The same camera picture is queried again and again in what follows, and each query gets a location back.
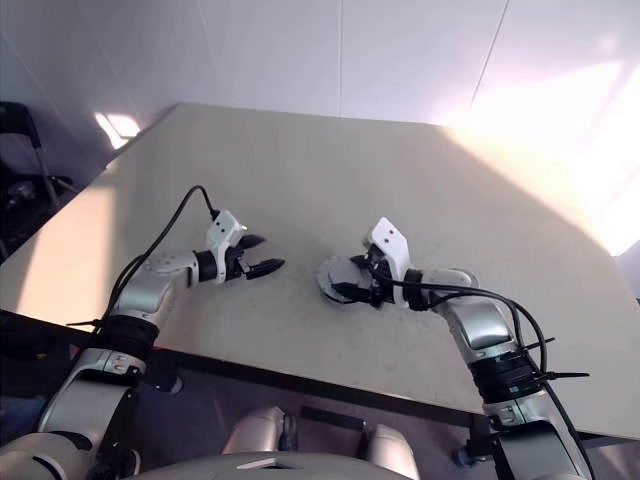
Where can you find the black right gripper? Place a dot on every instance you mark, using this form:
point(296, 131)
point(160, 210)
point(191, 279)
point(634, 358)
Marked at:
point(382, 285)

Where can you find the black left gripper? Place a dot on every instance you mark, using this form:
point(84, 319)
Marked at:
point(235, 265)

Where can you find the grey round object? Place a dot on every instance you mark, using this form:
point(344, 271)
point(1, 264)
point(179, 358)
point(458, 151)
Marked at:
point(332, 272)

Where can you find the silver stator housing copper coils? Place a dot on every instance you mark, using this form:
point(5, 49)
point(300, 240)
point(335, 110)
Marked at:
point(331, 299)

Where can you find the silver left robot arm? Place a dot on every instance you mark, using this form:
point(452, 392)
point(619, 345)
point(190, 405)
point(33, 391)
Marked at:
point(140, 295)

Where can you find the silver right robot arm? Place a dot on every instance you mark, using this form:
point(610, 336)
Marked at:
point(480, 320)

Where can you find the silver left robot thigh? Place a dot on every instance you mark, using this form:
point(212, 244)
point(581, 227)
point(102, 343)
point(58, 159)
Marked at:
point(255, 430)

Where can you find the silver robot thigh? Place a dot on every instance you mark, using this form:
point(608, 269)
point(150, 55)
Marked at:
point(390, 450)
point(255, 430)

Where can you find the silver right robot thigh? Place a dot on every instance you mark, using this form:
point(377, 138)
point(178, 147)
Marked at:
point(390, 450)

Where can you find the blue black caster wheel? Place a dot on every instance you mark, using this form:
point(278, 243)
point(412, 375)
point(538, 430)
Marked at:
point(465, 452)

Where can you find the silver robot torso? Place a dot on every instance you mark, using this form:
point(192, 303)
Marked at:
point(250, 465)

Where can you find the black chair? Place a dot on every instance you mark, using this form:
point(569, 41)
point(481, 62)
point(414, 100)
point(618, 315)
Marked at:
point(20, 165)

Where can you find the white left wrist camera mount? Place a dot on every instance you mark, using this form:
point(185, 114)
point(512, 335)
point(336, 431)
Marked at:
point(225, 230)

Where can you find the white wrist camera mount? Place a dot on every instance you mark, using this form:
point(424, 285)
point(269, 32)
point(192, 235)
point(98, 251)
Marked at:
point(225, 230)
point(390, 240)

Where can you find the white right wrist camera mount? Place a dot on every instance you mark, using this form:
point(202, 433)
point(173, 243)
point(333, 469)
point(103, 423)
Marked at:
point(390, 240)

